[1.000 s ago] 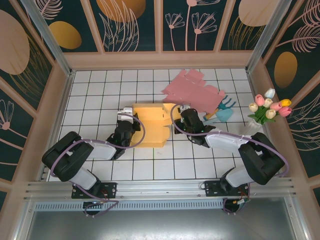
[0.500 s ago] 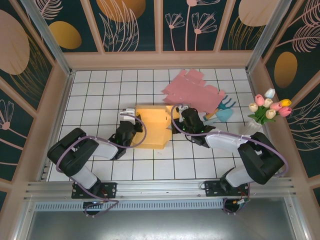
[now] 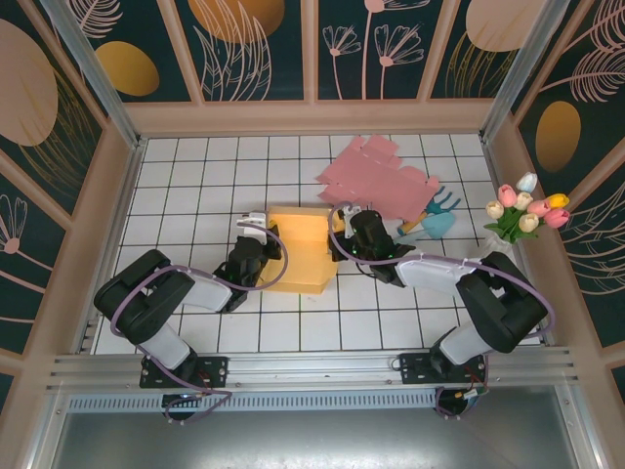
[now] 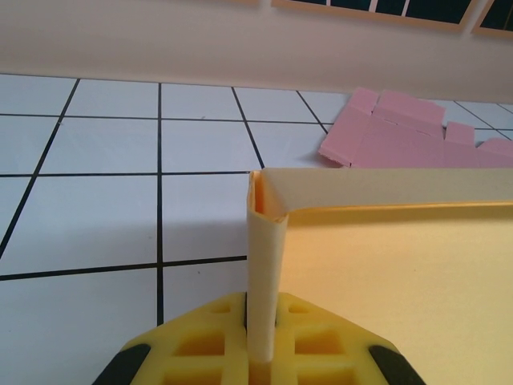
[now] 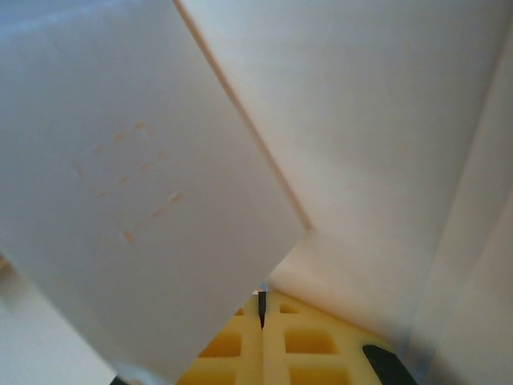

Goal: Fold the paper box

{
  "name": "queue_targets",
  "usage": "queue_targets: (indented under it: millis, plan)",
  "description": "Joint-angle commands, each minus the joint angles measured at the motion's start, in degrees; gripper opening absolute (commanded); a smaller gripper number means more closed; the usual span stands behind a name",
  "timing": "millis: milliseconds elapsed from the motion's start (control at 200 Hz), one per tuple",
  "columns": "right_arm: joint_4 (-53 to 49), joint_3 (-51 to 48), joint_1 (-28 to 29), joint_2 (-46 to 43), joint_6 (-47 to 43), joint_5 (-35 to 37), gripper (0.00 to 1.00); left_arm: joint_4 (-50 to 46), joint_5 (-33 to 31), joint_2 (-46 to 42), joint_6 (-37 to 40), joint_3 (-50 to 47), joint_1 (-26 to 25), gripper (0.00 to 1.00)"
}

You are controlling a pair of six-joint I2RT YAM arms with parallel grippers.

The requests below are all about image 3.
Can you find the yellow paper box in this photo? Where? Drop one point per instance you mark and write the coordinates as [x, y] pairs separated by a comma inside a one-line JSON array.
[[303, 264]]

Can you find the pink paper box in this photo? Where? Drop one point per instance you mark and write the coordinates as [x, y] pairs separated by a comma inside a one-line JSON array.
[[371, 176]]

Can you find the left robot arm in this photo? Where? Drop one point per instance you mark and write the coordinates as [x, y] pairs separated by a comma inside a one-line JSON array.
[[146, 312]]

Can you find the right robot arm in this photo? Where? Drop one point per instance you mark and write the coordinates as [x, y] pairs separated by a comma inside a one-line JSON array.
[[498, 303]]

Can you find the teal toy rake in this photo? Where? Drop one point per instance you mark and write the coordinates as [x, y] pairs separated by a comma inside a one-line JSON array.
[[444, 202]]

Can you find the white vase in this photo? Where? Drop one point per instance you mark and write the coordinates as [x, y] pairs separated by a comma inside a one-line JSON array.
[[495, 244]]

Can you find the artificial tulip bouquet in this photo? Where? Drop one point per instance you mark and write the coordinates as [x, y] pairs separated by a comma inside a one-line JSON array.
[[525, 210]]

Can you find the grey metal panel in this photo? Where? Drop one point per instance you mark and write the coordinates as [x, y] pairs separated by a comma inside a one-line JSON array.
[[312, 444]]

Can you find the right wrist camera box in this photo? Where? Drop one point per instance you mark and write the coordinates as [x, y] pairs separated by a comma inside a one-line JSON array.
[[349, 211]]

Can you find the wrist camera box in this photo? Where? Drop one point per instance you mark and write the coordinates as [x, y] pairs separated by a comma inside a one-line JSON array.
[[251, 222], [349, 211]]

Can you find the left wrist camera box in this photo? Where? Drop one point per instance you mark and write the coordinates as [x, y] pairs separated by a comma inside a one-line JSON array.
[[251, 222]]

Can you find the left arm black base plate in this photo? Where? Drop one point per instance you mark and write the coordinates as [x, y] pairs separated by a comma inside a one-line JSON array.
[[215, 371]]

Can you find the aluminium mounting rail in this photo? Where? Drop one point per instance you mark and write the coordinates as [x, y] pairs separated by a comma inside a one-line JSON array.
[[312, 366]]

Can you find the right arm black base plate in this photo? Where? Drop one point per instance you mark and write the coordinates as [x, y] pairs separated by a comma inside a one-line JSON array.
[[415, 371]]

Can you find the aluminium frame post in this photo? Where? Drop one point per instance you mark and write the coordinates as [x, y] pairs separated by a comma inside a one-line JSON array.
[[93, 68], [517, 73]]

